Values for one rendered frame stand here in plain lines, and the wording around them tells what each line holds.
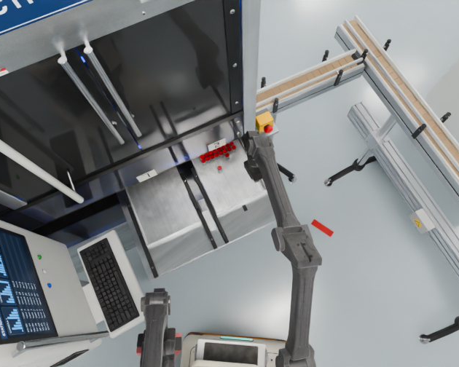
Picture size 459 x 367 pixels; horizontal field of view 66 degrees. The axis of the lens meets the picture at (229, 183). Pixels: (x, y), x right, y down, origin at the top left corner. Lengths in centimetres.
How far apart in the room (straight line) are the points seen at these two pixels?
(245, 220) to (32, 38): 110
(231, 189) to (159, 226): 37
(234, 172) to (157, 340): 93
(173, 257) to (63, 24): 105
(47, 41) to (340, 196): 217
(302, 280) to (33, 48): 87
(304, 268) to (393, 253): 170
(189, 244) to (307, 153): 142
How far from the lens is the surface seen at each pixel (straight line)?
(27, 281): 141
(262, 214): 163
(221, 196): 166
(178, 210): 166
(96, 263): 178
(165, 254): 163
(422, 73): 338
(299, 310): 108
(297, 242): 104
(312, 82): 188
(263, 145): 124
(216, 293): 246
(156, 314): 107
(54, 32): 93
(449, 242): 221
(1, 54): 95
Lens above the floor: 245
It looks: 70 degrees down
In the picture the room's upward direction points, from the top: 8 degrees counter-clockwise
